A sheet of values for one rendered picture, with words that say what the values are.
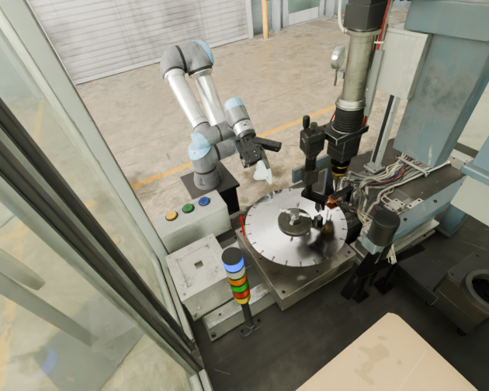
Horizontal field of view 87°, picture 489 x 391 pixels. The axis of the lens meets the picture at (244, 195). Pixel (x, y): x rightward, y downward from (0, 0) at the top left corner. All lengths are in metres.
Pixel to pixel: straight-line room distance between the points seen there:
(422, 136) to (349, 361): 0.63
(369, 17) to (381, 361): 0.85
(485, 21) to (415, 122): 0.21
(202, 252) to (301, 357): 0.43
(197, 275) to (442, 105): 0.75
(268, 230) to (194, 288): 0.29
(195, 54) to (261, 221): 0.79
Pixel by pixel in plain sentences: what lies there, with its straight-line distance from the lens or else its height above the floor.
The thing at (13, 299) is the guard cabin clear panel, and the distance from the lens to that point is 0.24.
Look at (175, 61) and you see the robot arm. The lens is 1.26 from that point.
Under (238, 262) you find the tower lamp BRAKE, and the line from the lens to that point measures 0.55.
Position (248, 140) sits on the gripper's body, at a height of 1.10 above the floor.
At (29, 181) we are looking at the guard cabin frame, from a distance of 0.31.
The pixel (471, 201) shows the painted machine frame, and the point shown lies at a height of 1.26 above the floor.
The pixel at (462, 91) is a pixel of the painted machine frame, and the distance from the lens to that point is 0.65.
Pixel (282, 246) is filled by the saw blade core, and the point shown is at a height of 0.95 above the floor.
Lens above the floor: 1.63
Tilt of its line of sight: 44 degrees down
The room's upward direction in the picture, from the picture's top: 9 degrees counter-clockwise
